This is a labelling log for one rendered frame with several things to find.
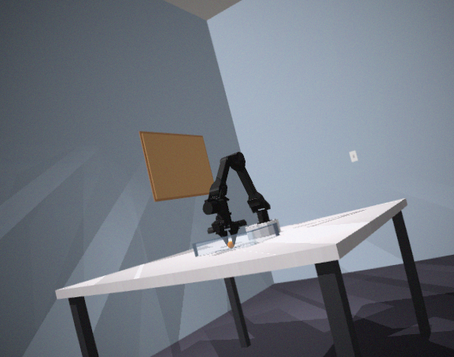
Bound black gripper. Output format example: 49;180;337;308
208;211;247;237

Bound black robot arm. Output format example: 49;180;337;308
203;152;272;231

